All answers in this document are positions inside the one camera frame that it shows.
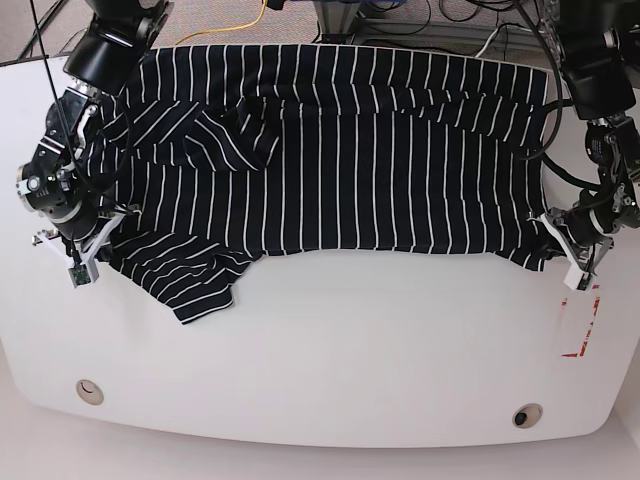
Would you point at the red tape rectangle marking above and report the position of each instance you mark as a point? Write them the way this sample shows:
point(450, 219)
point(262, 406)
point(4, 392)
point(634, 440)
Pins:
point(577, 317)

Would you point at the right table grommet hole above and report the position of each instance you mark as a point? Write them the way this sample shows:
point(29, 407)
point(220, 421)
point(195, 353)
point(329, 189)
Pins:
point(527, 416)

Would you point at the navy white striped t-shirt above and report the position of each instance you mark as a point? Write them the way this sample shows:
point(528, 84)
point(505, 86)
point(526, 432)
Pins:
point(229, 153)

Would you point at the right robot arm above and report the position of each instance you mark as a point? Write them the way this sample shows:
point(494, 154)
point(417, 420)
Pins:
point(56, 184)

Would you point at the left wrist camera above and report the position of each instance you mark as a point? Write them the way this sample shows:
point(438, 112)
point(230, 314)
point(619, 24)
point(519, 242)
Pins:
point(581, 281)

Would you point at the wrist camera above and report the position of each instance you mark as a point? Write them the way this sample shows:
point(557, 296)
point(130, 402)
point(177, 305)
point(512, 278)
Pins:
point(82, 275)
point(581, 281)

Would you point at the table grommet hole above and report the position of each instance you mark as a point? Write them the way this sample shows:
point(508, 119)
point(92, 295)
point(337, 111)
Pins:
point(527, 416)
point(89, 392)

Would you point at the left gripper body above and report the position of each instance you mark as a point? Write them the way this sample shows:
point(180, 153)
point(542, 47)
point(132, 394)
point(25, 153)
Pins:
point(583, 237)

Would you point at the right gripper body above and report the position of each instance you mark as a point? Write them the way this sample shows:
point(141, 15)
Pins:
point(75, 247)

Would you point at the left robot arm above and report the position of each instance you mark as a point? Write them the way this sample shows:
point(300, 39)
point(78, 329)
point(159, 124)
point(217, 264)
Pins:
point(593, 48)

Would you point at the left table grommet hole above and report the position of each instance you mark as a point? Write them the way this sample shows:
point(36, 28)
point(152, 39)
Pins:
point(89, 392)

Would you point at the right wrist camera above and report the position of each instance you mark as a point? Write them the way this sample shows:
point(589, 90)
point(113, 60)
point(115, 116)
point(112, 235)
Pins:
point(82, 275)

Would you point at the aluminium frame stand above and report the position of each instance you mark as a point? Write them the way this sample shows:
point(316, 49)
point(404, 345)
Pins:
point(480, 29)

